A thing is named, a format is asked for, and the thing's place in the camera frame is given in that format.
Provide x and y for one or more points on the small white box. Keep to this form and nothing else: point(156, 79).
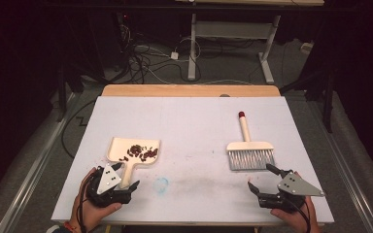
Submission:
point(307, 47)

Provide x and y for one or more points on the person's right hand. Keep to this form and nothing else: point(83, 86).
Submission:
point(296, 221)

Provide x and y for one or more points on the person's left hand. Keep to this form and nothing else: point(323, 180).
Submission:
point(90, 213)

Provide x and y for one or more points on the cream dustpan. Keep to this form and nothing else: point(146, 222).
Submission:
point(136, 161)

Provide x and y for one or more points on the white metal desk frame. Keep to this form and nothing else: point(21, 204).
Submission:
point(192, 48)

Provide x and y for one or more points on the cream brush with red cap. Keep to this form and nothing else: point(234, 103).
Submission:
point(251, 155)

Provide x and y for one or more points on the black metal stand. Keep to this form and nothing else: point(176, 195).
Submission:
point(61, 93)
point(328, 97)

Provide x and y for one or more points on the white table board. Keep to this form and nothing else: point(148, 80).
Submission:
point(191, 123)

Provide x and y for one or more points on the pile of red beans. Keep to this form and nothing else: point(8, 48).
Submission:
point(141, 152)

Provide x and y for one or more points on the metal floor rail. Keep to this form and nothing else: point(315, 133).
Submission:
point(353, 187)
point(35, 174)

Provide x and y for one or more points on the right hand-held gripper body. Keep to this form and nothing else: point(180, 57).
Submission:
point(291, 191)

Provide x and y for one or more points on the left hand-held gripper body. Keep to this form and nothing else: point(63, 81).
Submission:
point(108, 186)

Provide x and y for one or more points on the white power adapter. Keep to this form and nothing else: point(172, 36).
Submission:
point(174, 55)

